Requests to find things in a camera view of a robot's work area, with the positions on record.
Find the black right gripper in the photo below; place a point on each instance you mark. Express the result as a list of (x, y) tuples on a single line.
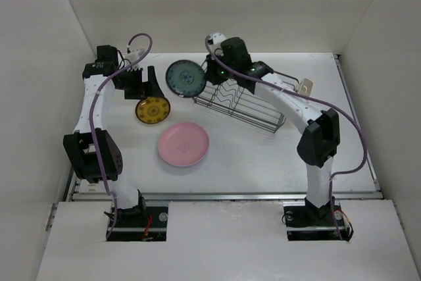
[(211, 74)]

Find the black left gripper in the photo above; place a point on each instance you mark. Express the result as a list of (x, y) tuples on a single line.
[(143, 89)]

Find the yellow patterned small plate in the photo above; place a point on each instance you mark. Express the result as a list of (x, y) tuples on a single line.
[(153, 110)]

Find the grey wire dish rack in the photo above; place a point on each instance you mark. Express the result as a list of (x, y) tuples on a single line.
[(237, 102)]

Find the teal patterned small plate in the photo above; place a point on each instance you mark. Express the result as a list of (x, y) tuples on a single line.
[(185, 78)]

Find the pink plate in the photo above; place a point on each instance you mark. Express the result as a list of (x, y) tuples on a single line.
[(183, 144)]

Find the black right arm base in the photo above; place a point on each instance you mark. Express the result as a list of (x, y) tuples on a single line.
[(306, 223)]

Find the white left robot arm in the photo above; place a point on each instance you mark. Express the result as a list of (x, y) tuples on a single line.
[(91, 150)]

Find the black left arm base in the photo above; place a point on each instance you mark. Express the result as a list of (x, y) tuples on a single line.
[(140, 223)]

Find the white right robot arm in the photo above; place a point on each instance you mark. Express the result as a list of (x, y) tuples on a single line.
[(319, 129)]

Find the beige cutlery holder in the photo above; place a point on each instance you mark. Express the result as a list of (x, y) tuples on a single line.
[(304, 87)]

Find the white front cover board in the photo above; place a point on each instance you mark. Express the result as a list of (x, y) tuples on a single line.
[(226, 241)]

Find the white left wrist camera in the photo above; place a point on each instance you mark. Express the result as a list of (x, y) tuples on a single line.
[(132, 57)]

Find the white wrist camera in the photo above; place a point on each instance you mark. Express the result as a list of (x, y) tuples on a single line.
[(132, 57), (214, 40)]

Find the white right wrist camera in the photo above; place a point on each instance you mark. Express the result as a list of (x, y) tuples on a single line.
[(214, 40)]

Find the aluminium side rail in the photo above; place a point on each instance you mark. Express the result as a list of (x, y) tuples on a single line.
[(92, 153)]

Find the aluminium table edge rail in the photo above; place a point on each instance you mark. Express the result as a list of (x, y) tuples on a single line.
[(77, 196)]

